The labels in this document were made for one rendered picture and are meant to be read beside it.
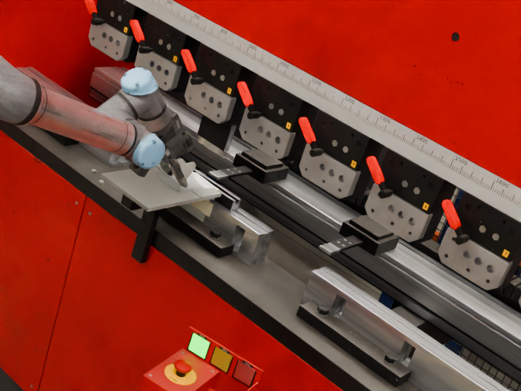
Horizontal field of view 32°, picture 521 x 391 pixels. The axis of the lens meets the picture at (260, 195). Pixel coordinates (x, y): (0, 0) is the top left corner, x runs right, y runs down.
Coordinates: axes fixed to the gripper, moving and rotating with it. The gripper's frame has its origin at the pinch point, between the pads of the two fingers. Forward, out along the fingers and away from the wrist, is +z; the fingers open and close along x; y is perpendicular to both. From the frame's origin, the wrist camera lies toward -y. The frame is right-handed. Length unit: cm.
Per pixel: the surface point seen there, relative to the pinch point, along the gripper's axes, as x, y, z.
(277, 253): 86, 61, 183
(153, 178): 3.1, -4.0, -2.0
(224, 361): -46, -24, 6
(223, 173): 1.9, 13.9, 12.5
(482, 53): -60, 50, -37
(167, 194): -4.8, -5.2, -3.0
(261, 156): 4.3, 27.9, 20.3
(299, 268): 72, 62, 184
